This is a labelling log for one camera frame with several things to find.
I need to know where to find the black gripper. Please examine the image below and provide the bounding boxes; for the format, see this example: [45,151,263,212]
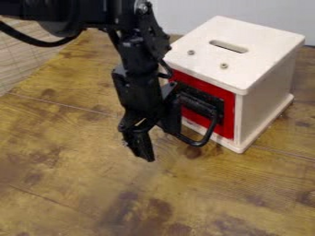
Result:
[112,65,181,162]

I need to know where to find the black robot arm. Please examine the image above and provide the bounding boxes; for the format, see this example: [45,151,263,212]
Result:
[0,0,172,161]

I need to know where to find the red drawer front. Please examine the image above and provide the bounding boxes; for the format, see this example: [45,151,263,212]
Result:
[171,70,235,139]

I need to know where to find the white wooden box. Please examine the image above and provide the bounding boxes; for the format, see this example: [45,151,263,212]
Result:
[165,16,305,153]

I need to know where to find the black metal drawer handle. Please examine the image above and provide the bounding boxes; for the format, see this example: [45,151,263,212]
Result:
[175,92,219,148]

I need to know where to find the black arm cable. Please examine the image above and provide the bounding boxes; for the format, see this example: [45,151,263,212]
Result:
[157,59,175,80]

